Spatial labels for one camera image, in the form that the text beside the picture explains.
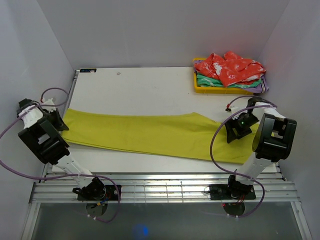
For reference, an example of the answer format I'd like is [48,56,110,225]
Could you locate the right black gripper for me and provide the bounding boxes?
[223,113,259,143]

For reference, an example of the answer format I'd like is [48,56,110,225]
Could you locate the yellow-green trousers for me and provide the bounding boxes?
[62,108,258,164]

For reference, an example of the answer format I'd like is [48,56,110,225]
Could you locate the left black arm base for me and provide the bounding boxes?
[76,184,122,202]

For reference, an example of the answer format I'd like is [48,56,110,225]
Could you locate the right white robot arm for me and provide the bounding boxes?
[225,96,297,199]

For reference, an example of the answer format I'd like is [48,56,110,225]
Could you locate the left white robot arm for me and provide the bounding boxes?
[17,98,107,201]

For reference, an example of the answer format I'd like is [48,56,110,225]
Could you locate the purple striped garment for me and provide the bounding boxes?
[193,58,269,94]

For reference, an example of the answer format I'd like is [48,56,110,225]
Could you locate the yellow plastic tray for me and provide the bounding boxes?
[193,67,260,95]

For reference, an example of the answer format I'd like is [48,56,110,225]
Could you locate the blue label sticker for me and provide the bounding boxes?
[79,68,97,73]

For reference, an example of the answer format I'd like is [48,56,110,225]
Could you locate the green folded garment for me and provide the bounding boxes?
[196,74,262,89]

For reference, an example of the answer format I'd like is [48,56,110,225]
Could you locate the red white patterned garment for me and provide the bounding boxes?
[193,51,266,87]

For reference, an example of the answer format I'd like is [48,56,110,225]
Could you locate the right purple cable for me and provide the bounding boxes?
[209,94,278,219]

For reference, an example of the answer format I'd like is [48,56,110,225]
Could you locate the purple cable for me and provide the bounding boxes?
[209,94,278,219]
[0,87,122,223]

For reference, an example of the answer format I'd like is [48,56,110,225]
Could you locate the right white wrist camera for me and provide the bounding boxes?
[225,103,242,121]

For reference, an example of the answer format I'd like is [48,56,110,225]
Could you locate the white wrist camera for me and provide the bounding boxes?
[225,103,242,121]
[41,98,56,113]

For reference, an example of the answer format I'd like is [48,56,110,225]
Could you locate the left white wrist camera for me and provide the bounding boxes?
[41,98,56,113]

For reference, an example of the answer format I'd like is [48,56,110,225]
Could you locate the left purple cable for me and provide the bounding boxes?
[0,87,122,223]

